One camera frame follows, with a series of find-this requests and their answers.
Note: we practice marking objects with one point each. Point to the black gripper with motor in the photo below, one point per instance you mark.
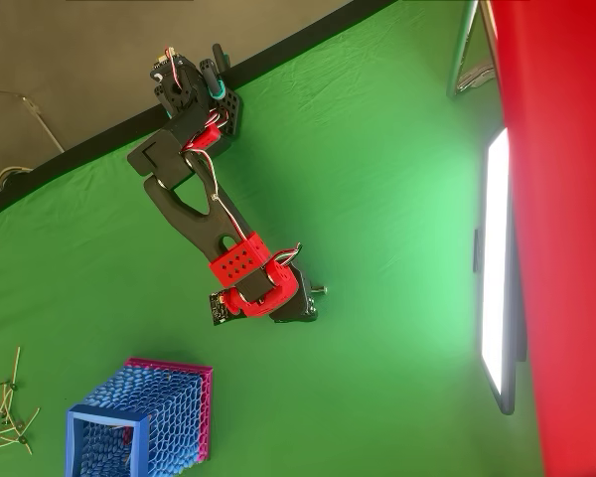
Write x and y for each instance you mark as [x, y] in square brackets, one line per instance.
[302, 302]

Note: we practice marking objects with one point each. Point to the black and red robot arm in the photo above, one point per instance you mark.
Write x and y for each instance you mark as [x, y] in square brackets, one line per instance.
[203, 228]

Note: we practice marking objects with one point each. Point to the chrome tube stand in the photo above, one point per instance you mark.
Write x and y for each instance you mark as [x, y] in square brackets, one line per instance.
[460, 49]

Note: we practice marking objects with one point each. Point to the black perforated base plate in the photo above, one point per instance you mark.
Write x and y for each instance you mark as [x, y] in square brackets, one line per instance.
[231, 111]

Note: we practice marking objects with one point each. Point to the blue and pink mesh basket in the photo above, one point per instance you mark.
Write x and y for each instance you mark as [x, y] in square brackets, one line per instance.
[169, 407]

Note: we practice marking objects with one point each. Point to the black flat light panel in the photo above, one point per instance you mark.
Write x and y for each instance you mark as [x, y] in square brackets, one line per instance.
[496, 273]

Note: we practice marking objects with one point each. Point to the green table cloth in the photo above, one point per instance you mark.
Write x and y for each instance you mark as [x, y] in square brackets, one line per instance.
[352, 199]

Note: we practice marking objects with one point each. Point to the large red curved object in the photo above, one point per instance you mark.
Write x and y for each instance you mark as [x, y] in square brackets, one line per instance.
[566, 199]

